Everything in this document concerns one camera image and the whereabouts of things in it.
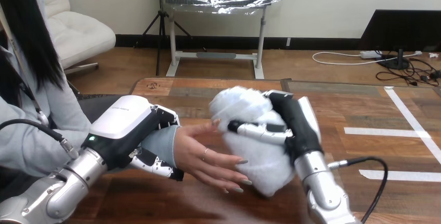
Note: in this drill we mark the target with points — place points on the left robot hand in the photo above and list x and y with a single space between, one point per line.
117 122

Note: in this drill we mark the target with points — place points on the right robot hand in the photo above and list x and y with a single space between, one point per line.
296 126

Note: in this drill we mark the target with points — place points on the person's hand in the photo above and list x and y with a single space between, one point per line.
203 160

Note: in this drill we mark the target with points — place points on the white towel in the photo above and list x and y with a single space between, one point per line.
255 146

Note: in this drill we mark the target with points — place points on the person's forearm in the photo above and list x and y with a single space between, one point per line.
160 143

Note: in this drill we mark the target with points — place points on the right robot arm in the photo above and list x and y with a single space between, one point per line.
322 188

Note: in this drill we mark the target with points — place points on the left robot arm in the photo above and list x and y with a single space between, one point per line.
55 189

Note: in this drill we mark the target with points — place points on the person's body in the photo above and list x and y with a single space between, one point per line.
27 60

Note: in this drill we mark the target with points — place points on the white cushioned chair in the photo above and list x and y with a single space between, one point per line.
74 29

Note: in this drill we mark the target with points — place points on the white power strip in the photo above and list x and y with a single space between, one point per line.
370 54

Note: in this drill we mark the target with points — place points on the white desk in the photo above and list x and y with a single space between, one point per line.
213 55

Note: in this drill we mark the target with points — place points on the black tripod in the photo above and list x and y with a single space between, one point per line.
161 26

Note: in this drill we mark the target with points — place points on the dark screen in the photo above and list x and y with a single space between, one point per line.
401 33

